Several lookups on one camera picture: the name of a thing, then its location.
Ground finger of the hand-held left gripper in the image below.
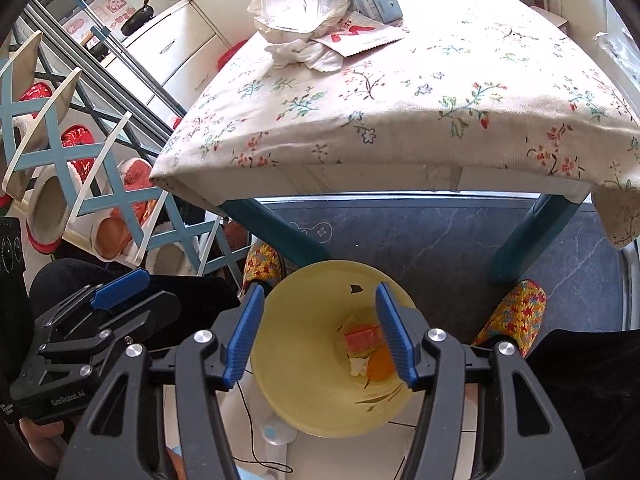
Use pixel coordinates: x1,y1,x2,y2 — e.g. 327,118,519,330
32,268,151,333
37,290,182,363

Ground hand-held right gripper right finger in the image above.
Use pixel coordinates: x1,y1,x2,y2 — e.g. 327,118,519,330
375,281,586,480

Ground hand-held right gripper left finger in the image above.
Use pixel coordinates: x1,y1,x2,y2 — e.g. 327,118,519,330
57,282,266,480

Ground yellow plastic bin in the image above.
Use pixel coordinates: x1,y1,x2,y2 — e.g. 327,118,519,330
250,260,426,438

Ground person's left hand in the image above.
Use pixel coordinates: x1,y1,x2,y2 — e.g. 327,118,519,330
20,417,71,461

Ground orange peel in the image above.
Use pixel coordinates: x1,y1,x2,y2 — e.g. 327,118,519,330
366,347,401,381

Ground red snack wrapper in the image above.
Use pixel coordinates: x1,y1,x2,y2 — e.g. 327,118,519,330
344,324,384,357

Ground person's left leg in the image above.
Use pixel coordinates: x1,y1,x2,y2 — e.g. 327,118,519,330
30,257,243,346

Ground person's leg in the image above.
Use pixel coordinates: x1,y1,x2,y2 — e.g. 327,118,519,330
30,257,243,346
525,327,640,480

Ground yellow floral slipper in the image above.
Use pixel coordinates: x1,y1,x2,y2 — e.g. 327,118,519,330
242,242,286,296
472,280,548,358

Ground white round device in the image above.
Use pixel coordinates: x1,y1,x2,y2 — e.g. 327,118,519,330
262,412,296,446

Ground dark marble floor mat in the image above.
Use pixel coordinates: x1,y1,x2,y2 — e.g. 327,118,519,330
255,197,626,346

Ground table with teal legs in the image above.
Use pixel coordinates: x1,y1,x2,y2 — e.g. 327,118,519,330
172,162,593,286

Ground teal and cream shoe rack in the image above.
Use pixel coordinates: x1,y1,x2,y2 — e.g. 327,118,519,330
0,30,236,281

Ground person's right leg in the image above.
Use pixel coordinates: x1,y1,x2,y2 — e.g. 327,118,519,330
525,327,640,480

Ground mop with blue clip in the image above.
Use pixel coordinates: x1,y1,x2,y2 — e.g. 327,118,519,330
65,0,188,121

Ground floral tablecloth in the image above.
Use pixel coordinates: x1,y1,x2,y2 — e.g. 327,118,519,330
149,0,640,250

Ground bin with red bag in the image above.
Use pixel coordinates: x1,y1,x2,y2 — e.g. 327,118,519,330
217,42,246,68

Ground cream kitchen cabinets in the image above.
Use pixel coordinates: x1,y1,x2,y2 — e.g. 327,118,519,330
105,0,281,111

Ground black frying pan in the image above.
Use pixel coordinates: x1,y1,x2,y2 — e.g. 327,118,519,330
120,0,156,36

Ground red and white packet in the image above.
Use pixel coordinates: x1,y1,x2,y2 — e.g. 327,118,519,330
312,17,407,58

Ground light blue drink carton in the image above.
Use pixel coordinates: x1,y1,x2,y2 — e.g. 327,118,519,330
354,0,403,25

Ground white plastic bag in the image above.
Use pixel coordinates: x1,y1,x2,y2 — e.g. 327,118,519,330
247,0,358,43

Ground cardboard piece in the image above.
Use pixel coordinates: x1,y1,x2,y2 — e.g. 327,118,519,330
530,5,568,31

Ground clear plastic bag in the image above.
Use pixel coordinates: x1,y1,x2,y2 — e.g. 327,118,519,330
592,25,636,61

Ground black cable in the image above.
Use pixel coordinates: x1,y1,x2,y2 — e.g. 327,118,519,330
235,380,293,473

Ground grey sliding door frame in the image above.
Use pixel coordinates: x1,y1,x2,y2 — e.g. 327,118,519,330
10,0,173,161

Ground pink wall stickers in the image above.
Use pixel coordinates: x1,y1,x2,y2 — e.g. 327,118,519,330
67,0,136,36

